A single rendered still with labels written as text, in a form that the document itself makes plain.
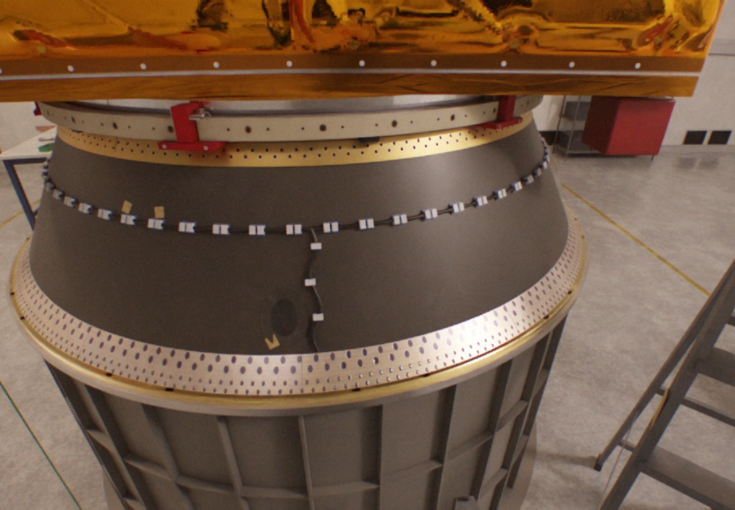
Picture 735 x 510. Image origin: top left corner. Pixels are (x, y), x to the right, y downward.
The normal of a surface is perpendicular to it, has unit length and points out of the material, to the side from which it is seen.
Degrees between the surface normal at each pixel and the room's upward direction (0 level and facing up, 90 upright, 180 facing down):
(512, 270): 62
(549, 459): 0
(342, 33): 136
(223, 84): 90
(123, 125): 90
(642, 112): 90
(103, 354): 43
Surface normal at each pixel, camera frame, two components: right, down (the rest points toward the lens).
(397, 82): 0.05, 0.50
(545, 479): 0.00, -0.87
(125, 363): -0.20, -0.31
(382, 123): 0.33, 0.47
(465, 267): 0.44, -0.02
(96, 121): -0.41, 0.45
